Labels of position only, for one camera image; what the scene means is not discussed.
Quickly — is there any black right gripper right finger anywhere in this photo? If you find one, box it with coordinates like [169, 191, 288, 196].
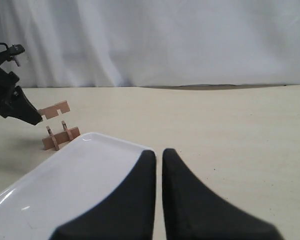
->
[162, 148, 283, 240]

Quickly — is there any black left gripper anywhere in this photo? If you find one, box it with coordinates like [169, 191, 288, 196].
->
[0, 53, 43, 125]

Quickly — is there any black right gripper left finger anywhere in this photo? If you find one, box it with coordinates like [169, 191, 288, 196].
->
[50, 150, 156, 240]

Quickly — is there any wooden notched puzzle piece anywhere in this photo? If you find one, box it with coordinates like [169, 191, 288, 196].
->
[46, 126, 60, 151]
[61, 120, 74, 141]
[38, 100, 71, 120]
[42, 126, 81, 151]

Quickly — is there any white fabric backdrop curtain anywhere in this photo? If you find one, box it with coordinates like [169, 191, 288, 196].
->
[0, 0, 300, 88]

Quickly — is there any white plastic tray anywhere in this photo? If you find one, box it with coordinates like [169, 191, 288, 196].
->
[0, 132, 153, 240]

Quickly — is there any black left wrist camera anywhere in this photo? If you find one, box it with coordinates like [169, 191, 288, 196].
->
[7, 44, 25, 67]

